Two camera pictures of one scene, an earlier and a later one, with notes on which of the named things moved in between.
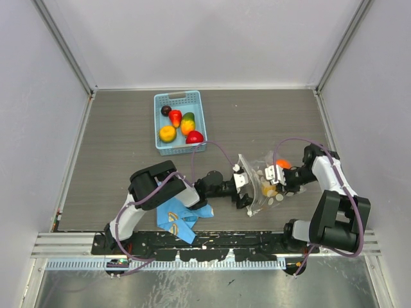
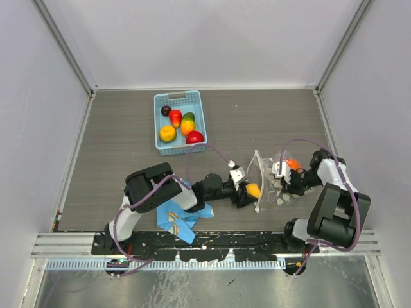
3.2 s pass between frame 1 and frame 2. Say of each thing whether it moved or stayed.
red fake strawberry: stayed
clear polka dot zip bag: moved
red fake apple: stayed
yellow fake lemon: stayed
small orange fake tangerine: moved
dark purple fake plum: stayed
